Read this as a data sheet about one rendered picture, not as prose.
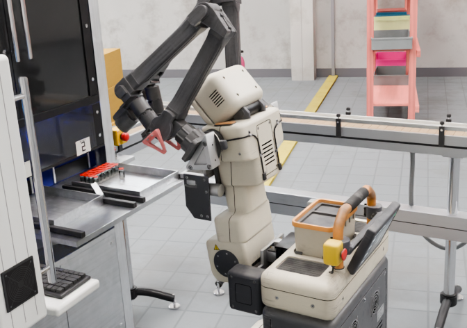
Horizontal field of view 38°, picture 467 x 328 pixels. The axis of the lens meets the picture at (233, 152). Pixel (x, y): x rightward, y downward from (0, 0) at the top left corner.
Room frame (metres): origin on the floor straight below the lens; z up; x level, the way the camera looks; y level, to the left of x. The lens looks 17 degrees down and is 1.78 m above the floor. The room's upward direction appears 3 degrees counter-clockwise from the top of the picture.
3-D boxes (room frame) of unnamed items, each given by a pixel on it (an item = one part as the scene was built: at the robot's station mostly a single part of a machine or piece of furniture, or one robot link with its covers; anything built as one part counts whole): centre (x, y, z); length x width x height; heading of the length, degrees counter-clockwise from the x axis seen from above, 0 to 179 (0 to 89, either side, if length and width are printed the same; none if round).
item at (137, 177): (2.60, 0.44, 0.90); 0.34 x 0.26 x 0.04; 60
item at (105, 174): (2.66, 0.54, 0.90); 0.18 x 0.02 x 0.05; 150
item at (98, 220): (2.47, 0.56, 0.87); 0.70 x 0.48 x 0.02; 150
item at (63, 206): (2.36, 0.71, 0.90); 0.34 x 0.26 x 0.04; 60
